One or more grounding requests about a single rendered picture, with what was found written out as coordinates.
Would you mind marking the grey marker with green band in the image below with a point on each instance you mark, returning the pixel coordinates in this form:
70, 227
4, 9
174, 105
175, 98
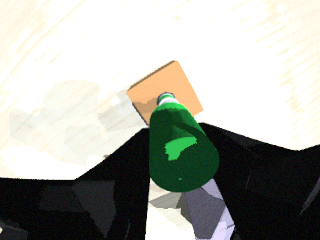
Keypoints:
166, 98

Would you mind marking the tan square block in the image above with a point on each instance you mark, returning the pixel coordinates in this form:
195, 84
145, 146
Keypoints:
169, 78

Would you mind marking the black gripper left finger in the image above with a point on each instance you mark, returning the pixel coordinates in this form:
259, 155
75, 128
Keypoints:
108, 202

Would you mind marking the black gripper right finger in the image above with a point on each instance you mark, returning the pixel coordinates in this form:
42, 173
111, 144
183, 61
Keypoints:
267, 188

